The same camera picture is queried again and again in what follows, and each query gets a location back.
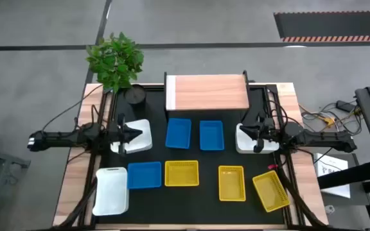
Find green leafy potted plant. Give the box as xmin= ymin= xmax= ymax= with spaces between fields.
xmin=85 ymin=31 xmax=145 ymax=94

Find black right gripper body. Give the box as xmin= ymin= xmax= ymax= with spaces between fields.
xmin=255 ymin=117 xmax=278 ymax=144

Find yellow plastic basket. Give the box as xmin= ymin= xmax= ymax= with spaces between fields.
xmin=252 ymin=169 xmax=292 ymax=213
xmin=164 ymin=160 xmax=200 ymax=187
xmin=218 ymin=165 xmax=247 ymax=203

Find black aluminium table frame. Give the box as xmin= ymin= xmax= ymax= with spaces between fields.
xmin=53 ymin=81 xmax=330 ymax=231

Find black plant pot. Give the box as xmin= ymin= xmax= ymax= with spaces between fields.
xmin=123 ymin=84 xmax=148 ymax=105

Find black power adapter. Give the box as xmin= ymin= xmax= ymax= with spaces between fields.
xmin=336 ymin=99 xmax=357 ymax=113

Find blue plastic basket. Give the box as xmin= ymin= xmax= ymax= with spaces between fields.
xmin=199 ymin=120 xmax=225 ymax=152
xmin=127 ymin=161 xmax=163 ymax=190
xmin=164 ymin=117 xmax=193 ymax=150

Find black desk beam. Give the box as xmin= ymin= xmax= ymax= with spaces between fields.
xmin=316 ymin=159 xmax=370 ymax=190

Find black table mat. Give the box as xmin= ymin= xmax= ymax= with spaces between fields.
xmin=95 ymin=88 xmax=286 ymax=225

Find tangled black floor cables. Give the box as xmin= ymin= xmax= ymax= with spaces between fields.
xmin=299 ymin=101 xmax=364 ymax=136

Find white printed cardboard box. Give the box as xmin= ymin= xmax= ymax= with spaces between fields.
xmin=313 ymin=153 xmax=351 ymax=200

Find long black arm cable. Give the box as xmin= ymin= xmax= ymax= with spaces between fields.
xmin=40 ymin=83 xmax=105 ymax=132

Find black cable sleeve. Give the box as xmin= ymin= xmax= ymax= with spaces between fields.
xmin=277 ymin=171 xmax=324 ymax=229
xmin=56 ymin=178 xmax=98 ymax=229

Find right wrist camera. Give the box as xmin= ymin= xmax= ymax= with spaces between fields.
xmin=253 ymin=137 xmax=265 ymax=154

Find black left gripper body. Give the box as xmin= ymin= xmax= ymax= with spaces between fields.
xmin=107 ymin=123 xmax=128 ymax=155

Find white plastic basket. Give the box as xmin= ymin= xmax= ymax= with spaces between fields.
xmin=91 ymin=166 xmax=130 ymax=217
xmin=234 ymin=123 xmax=281 ymax=155
xmin=110 ymin=119 xmax=154 ymax=155

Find black striped-edge floor mat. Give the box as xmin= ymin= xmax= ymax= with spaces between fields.
xmin=273 ymin=10 xmax=370 ymax=44

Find wooden shelf with black frame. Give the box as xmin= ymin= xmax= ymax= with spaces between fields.
xmin=163 ymin=69 xmax=252 ymax=113

